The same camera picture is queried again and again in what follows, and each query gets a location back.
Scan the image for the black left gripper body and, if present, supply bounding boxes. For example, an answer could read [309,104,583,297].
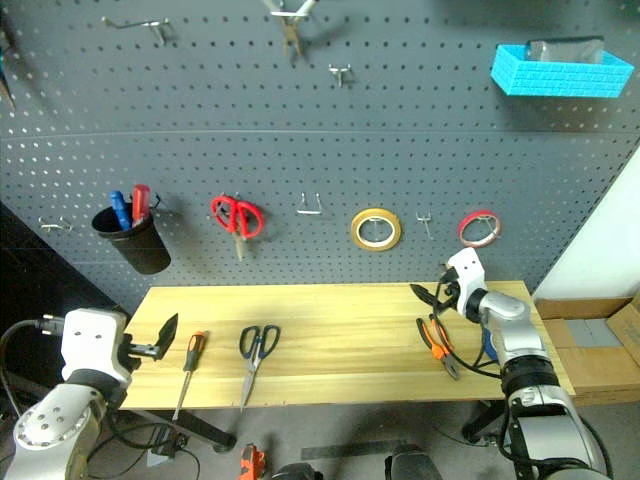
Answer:
[119,331,162,374]

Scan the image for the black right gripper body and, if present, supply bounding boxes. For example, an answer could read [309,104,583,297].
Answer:
[438,267,464,314]

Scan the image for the grey pegboard wall panel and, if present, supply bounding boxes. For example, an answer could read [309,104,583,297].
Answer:
[0,0,640,324]

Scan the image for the dark hanging hand tool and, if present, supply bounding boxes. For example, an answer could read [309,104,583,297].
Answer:
[0,9,19,112]

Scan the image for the yellow tape roll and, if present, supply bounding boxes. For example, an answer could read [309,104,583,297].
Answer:
[349,207,403,253]

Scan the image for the blue tape roll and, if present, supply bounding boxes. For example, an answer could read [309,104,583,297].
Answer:
[481,327,502,364]

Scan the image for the small metal pegboard hook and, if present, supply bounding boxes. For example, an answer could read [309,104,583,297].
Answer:
[327,63,354,89]
[415,210,437,242]

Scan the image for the red tape roll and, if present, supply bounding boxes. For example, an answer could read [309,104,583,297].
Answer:
[456,209,504,250]

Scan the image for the black metal table leg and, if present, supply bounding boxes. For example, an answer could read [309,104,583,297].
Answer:
[460,399,507,445]
[172,409,237,454]

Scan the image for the black plastic cup holder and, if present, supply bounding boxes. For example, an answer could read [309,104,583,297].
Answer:
[90,192,173,276]

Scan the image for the black power adapter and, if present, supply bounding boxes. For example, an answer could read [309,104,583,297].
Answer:
[148,424,192,469]

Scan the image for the flat cardboard box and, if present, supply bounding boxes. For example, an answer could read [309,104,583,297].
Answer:
[533,295,637,322]

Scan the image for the metal loop pegboard hook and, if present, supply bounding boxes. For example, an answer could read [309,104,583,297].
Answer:
[295,192,324,218]
[38,215,74,234]

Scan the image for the dark rounded shape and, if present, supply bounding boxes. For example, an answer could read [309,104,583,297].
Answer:
[383,443,444,480]
[271,462,320,480]

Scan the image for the cardboard box with grey patch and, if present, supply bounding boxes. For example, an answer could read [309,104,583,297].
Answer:
[542,293,640,408]

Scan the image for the blue plastic basket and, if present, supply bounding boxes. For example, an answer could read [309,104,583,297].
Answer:
[489,43,636,100]

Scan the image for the silver foil bag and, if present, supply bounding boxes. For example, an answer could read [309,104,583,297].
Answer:
[526,35,607,66]

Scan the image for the long metal pegboard hook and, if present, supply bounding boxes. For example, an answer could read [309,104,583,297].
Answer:
[101,16,175,47]

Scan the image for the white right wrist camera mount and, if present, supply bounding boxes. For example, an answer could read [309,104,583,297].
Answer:
[445,247,489,319]

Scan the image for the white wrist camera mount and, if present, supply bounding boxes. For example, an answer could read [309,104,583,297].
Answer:
[60,308,134,386]
[445,247,489,319]

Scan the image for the orange black handled screwdriver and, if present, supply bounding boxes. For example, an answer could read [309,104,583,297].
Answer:
[171,329,211,422]

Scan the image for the orange black handled pliers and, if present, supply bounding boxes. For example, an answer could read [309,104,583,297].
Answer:
[415,314,463,383]

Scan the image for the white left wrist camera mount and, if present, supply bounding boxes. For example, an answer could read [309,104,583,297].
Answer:
[60,308,134,386]

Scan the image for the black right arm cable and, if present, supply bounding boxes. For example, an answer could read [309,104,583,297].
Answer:
[428,264,507,379]

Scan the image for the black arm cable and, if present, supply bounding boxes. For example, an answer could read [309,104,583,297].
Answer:
[428,264,507,379]
[0,313,66,401]

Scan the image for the black handled scissors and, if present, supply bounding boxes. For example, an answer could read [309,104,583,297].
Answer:
[238,323,282,414]

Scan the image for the black floor cable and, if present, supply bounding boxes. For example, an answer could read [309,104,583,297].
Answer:
[87,417,202,480]

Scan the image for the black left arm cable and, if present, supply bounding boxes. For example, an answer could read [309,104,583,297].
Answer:
[0,313,66,401]

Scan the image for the red handled scissors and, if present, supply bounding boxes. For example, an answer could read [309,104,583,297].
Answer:
[209,193,265,264]

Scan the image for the blue handled screwdriver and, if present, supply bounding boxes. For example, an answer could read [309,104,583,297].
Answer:
[108,190,134,232]

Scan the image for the red handled screwdriver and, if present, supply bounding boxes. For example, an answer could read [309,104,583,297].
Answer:
[130,184,153,229]

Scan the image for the pale handled pliers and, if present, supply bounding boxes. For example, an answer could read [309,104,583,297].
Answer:
[262,0,322,59]

